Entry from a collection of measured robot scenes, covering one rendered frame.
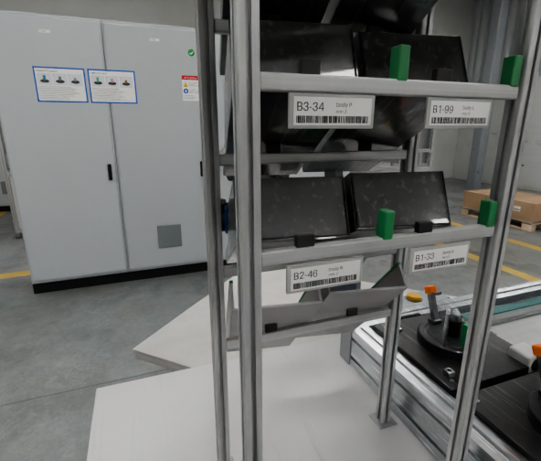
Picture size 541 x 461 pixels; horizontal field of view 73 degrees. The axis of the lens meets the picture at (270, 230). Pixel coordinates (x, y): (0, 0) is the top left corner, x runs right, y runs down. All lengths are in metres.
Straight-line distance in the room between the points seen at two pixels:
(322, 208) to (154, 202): 3.17
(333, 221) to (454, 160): 11.43
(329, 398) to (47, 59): 3.22
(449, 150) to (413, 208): 11.16
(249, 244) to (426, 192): 0.27
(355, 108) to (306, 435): 0.62
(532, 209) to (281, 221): 5.94
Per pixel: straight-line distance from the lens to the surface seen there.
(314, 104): 0.34
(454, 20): 11.65
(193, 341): 1.07
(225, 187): 3.63
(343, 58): 0.42
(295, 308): 0.54
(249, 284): 0.35
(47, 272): 3.77
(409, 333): 0.93
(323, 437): 0.80
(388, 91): 0.39
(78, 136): 3.50
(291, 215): 0.41
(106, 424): 0.88
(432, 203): 0.51
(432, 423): 0.79
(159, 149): 3.49
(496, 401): 0.80
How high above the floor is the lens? 1.43
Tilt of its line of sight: 16 degrees down
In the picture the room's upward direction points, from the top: straight up
